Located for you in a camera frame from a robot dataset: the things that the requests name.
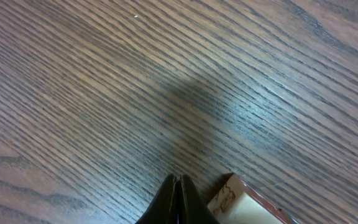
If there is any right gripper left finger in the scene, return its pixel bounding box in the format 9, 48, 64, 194
136, 174, 177, 224

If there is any red O letter block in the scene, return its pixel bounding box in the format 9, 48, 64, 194
208, 174, 298, 224

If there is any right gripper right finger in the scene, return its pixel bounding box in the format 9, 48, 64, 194
178, 175, 219, 224

